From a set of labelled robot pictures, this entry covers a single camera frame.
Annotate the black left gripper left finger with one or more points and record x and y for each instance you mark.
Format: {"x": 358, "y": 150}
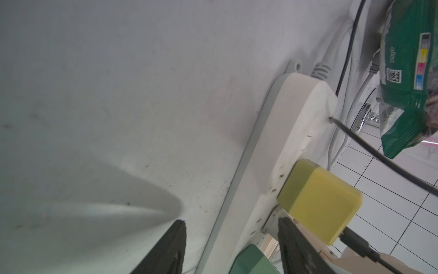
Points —
{"x": 167, "y": 256}

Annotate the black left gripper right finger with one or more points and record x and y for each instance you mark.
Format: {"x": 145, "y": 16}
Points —
{"x": 297, "y": 254}

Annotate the green usb charger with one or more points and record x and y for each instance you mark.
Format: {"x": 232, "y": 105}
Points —
{"x": 252, "y": 261}

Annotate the yellow usb charger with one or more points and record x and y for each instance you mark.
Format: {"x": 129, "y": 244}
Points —
{"x": 319, "y": 200}

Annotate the white power strip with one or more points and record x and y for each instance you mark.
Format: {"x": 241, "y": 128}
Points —
{"x": 290, "y": 126}

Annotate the clear glass holder stand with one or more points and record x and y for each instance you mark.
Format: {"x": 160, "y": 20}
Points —
{"x": 367, "y": 115}

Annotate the green snack bag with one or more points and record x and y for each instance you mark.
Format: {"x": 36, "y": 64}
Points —
{"x": 409, "y": 75}

